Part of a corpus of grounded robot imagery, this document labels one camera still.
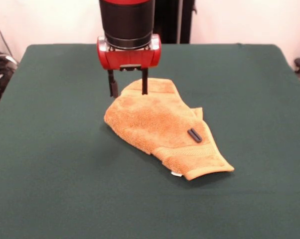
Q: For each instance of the tan terry towel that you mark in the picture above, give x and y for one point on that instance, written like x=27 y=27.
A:
x=152 y=124

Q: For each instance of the small black rubber pad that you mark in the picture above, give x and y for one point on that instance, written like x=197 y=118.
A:
x=195 y=136

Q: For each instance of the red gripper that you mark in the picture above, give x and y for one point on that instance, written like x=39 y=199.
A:
x=130 y=58

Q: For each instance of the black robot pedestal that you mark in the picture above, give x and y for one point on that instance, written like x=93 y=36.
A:
x=175 y=22

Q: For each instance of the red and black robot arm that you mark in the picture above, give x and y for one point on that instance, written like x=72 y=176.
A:
x=127 y=22

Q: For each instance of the dark green table cloth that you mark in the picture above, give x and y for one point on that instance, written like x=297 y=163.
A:
x=65 y=161

